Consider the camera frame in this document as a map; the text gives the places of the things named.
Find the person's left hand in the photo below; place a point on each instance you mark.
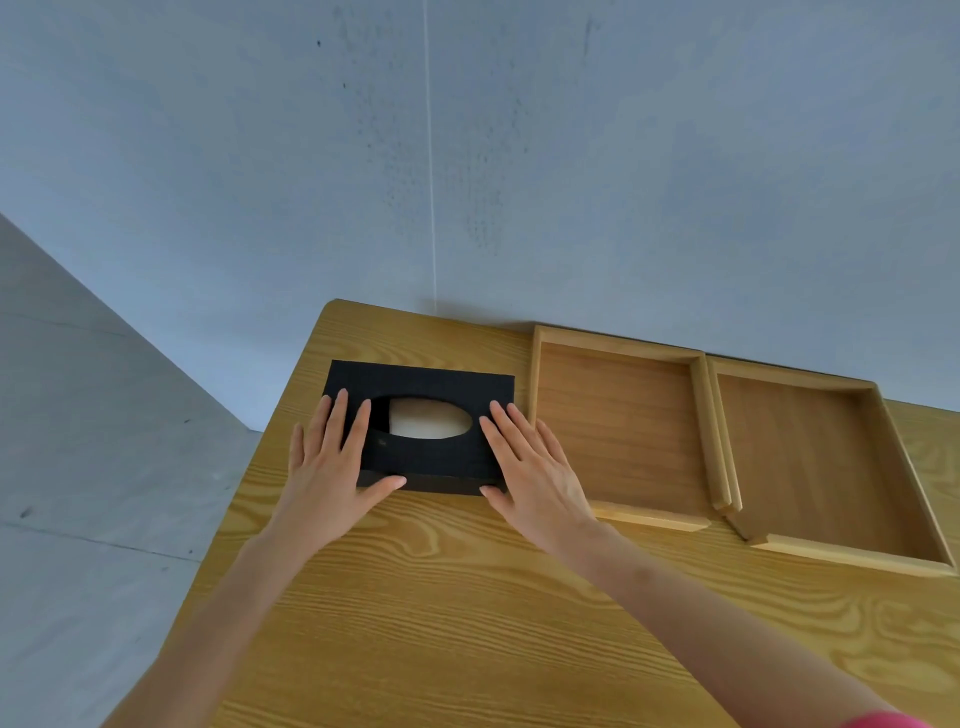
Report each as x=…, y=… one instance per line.
x=322, y=487

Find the person's right hand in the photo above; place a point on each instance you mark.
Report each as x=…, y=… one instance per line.
x=544, y=491

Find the person's right middle finger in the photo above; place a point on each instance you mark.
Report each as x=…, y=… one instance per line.
x=514, y=431

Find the person's right thumb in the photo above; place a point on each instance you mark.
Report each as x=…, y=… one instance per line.
x=499, y=501

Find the person's right little finger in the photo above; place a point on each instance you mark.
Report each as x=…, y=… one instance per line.
x=555, y=444

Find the person's left little finger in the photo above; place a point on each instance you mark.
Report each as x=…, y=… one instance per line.
x=296, y=450

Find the person's left middle finger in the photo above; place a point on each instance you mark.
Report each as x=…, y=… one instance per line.
x=337, y=424

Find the person's left thumb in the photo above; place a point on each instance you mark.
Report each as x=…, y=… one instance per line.
x=382, y=487

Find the black tissue box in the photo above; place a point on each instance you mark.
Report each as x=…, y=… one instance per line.
x=442, y=456

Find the person's left forearm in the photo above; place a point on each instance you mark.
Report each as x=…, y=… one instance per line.
x=217, y=630

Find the person's right forearm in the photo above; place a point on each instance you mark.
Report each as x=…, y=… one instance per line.
x=712, y=637

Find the wooden tray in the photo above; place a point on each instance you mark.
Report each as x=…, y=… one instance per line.
x=622, y=431
x=814, y=465

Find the white tissue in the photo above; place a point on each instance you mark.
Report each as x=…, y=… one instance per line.
x=427, y=418

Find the pink sleeve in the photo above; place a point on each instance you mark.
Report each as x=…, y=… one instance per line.
x=885, y=721

